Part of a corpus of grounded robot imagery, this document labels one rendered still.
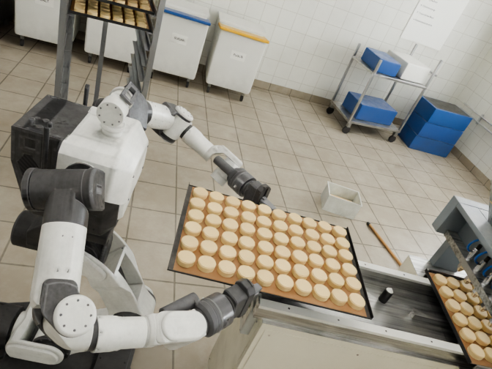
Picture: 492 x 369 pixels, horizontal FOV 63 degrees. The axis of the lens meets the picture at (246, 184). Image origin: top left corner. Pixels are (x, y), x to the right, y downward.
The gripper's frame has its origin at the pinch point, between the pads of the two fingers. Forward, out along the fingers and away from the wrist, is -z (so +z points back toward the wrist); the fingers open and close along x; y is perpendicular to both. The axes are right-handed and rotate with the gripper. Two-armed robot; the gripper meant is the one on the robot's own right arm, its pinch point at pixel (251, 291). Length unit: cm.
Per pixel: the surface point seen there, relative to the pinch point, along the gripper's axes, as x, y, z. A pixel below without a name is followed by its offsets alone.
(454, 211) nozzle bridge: 13, -18, -92
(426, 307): -16, -33, -72
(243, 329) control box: -27.5, 1.6, -10.5
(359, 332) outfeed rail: -11.8, -24.5, -31.5
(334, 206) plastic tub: -93, 69, -212
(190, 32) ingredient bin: -37, 292, -209
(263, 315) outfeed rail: -13.7, -2.5, -9.1
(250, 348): -29.5, -3.9, -9.3
